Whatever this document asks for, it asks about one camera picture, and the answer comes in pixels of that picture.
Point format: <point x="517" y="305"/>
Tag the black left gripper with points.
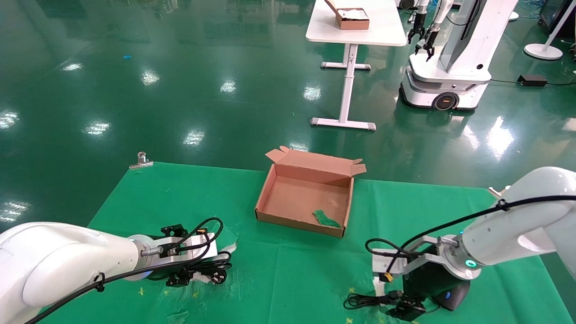
<point x="189" y="264"/>

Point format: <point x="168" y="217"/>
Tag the green table cloth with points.
<point x="292" y="279"/>

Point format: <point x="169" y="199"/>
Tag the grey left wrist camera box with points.
<point x="193" y="247"/>

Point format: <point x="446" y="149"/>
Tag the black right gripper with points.
<point x="432" y="281"/>

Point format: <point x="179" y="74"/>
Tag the white table with pedestal legs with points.
<point x="382" y="31"/>

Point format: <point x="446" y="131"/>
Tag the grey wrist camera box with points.
<point x="391" y="263"/>
<point x="193" y="247"/>

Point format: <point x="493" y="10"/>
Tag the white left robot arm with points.
<point x="58" y="265"/>

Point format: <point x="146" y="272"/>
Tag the silver binder clip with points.
<point x="142" y="161"/>
<point x="498" y="192"/>

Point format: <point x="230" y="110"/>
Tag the open brown cardboard box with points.
<point x="301" y="198"/>

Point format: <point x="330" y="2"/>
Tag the black floor power brick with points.
<point x="532" y="80"/>

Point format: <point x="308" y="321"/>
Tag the white round-base stand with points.
<point x="543" y="51"/>

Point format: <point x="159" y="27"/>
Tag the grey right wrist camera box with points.
<point x="391" y="263"/>

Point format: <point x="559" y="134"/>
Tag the green cloth scrap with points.
<point x="325" y="219"/>

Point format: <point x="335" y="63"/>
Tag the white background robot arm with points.
<point x="429" y="42"/>
<point x="417" y="31"/>

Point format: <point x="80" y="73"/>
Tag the small filled cardboard box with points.
<point x="353" y="20"/>

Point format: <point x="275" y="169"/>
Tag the white wheeled background robot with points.
<point x="454" y="72"/>

